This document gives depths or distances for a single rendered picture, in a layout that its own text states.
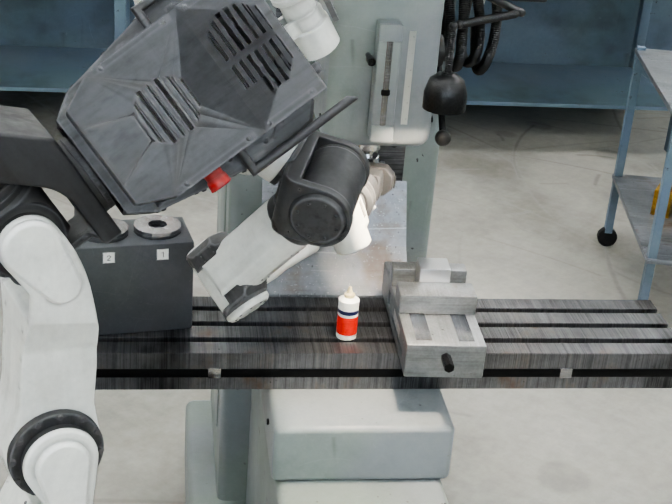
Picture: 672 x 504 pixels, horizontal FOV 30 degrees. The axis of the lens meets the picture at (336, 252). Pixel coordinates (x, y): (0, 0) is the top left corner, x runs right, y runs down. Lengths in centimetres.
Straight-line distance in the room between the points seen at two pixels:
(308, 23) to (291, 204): 27
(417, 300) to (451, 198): 313
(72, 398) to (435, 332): 77
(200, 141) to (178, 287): 81
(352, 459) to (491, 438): 154
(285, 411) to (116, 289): 39
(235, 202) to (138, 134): 114
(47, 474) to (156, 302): 63
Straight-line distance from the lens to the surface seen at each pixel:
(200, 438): 339
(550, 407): 407
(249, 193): 276
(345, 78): 220
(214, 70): 162
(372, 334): 247
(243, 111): 162
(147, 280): 239
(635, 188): 505
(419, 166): 278
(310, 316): 252
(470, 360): 234
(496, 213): 542
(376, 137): 220
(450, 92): 205
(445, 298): 241
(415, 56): 221
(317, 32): 184
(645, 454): 394
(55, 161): 169
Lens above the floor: 210
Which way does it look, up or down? 25 degrees down
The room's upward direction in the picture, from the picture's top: 5 degrees clockwise
